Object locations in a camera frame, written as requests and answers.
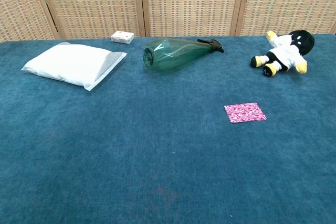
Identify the green transparent spray bottle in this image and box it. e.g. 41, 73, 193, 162
142, 37, 225, 72

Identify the blue felt table mat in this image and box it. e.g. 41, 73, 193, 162
0, 34, 336, 224

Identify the woven wood-framed screen panel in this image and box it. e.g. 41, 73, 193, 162
132, 0, 247, 38
28, 0, 146, 40
0, 0, 60, 43
235, 0, 336, 36

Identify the white filled plastic zip bag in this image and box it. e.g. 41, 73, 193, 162
20, 41, 128, 92

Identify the black-headed plush doll white coat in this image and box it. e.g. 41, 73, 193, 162
249, 29, 315, 78

